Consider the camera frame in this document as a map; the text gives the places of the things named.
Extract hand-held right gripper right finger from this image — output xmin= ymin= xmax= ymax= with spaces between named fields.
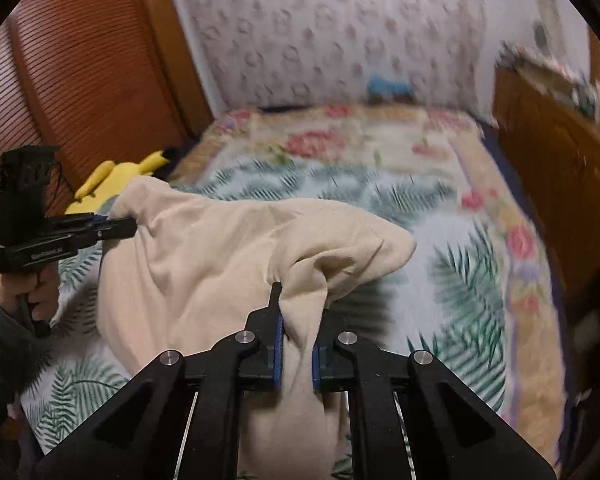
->
xmin=311 ymin=310 xmax=558 ymax=480

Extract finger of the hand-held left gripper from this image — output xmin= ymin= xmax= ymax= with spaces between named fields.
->
xmin=94 ymin=216 xmax=137 ymax=241

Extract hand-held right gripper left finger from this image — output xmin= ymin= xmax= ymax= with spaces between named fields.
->
xmin=32 ymin=282 xmax=285 ymax=480

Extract pink printed t-shirt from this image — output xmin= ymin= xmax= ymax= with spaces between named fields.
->
xmin=97 ymin=176 xmax=417 ymax=480

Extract person's left forearm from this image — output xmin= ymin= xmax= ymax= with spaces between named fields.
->
xmin=0 ymin=280 xmax=33 ymax=413

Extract person's left hand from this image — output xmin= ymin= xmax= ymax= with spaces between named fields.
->
xmin=0 ymin=265 xmax=61 ymax=323

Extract yellow plush toy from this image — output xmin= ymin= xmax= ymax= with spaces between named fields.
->
xmin=64 ymin=149 xmax=171 ymax=216

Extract brown wooden wardrobe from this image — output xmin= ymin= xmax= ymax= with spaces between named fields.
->
xmin=0 ymin=0 xmax=216 ymax=271

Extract floral blanket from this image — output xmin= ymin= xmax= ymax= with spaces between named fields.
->
xmin=20 ymin=105 xmax=568 ymax=480

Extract bed with dark blue sheet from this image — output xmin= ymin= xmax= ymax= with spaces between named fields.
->
xmin=477 ymin=120 xmax=513 ymax=176

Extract circle patterned sheer curtain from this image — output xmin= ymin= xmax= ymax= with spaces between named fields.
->
xmin=172 ymin=0 xmax=488 ymax=113

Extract blue cloth bundle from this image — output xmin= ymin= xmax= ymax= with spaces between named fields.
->
xmin=366 ymin=75 xmax=414 ymax=99

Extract wooden sideboard cabinet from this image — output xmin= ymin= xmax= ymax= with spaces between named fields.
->
xmin=492 ymin=67 xmax=600 ymax=311

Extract wooden window frame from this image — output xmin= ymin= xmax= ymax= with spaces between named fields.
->
xmin=587 ymin=27 xmax=600 ymax=87

